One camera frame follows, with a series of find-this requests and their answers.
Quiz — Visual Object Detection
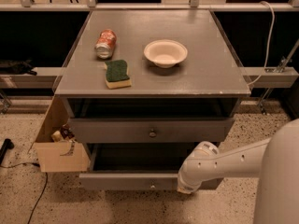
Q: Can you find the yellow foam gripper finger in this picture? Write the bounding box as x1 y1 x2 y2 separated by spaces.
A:
177 186 195 195

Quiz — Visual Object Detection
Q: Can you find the grey drawer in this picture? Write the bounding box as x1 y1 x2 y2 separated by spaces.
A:
68 118 234 144
79 143 197 191

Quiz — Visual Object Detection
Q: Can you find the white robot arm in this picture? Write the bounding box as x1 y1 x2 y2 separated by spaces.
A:
178 119 299 224

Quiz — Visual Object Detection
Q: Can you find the grey wooden drawer cabinet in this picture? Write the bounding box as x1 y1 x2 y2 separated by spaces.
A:
51 8 252 161

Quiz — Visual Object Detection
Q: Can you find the grey top drawer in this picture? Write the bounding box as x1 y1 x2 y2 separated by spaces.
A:
68 118 234 144

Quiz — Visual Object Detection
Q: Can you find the cardboard box with items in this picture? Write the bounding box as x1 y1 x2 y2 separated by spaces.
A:
34 97 90 172

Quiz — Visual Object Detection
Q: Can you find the green yellow sponge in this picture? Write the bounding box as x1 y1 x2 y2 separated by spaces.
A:
105 60 132 89

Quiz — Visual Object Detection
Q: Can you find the white paper bowl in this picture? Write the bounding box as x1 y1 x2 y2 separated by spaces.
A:
143 39 188 68

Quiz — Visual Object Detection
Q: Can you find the orange soda can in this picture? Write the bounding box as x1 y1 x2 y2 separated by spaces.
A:
95 29 117 59

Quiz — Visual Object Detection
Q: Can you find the black cylinder on floor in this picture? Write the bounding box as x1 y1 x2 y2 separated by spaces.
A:
0 138 14 164

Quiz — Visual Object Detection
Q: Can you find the black object on shelf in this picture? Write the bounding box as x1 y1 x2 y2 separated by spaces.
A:
0 60 37 76

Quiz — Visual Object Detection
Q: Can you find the metal bracket right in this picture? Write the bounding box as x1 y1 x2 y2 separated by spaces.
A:
254 39 299 115

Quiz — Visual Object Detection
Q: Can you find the black floor cable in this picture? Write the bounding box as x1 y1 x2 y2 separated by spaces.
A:
0 161 50 224

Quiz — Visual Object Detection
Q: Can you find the white hanging cable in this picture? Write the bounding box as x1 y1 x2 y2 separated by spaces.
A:
247 0 277 87

